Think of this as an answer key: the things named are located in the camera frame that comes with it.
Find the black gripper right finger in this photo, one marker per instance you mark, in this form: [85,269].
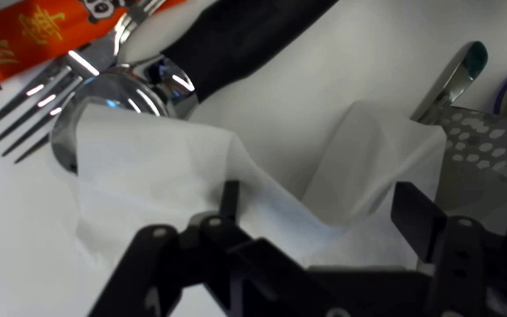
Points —
[465,258]

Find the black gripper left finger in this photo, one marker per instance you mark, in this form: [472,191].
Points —
[153,265]

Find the white paper napkin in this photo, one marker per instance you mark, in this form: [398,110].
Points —
[148,177]

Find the silver metal fork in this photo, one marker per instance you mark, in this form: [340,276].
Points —
[83,63]

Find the orange chopstick wrapper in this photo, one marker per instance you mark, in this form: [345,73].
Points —
[30,36]

